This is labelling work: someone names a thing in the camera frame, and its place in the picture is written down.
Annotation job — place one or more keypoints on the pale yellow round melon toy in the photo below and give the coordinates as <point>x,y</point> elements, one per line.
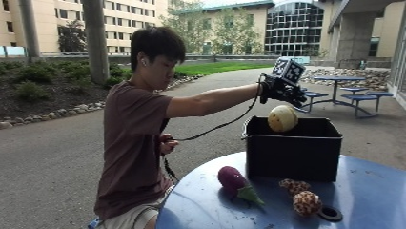
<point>283,118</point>

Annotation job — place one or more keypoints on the white cube of black markers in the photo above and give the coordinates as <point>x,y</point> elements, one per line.
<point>288,70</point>

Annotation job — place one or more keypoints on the the person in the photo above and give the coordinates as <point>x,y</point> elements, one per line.
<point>131,133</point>

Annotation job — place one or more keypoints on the blue picnic table with seats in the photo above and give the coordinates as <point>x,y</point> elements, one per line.
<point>344,90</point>

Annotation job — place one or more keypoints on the bed of grey rocks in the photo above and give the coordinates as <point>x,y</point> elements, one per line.
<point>360,78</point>

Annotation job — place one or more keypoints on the black plastic bin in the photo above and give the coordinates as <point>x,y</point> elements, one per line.
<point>296,152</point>

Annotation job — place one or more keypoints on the purple eggplant plush toy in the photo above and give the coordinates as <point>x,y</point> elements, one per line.
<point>235,183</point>

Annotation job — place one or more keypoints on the green lawn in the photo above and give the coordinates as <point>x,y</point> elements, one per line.
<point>220,67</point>

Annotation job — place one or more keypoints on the glass-fronted building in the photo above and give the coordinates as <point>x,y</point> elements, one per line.
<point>294,28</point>

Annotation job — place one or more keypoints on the concrete column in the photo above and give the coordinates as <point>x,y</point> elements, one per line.
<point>356,39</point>

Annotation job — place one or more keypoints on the white earbud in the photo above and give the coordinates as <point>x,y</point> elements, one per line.
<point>144,61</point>

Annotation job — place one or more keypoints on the small brown patterned plush ball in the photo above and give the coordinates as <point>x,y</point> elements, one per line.
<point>295,186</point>

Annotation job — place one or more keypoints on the row of border stones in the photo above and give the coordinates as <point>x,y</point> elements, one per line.
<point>63,111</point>

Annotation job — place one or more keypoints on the beige building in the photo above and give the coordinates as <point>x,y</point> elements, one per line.
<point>127,22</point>

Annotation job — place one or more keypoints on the dark green tree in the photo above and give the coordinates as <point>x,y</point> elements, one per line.
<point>71,38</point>

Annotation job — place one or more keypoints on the thin grey pole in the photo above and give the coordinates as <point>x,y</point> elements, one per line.
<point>30,28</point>

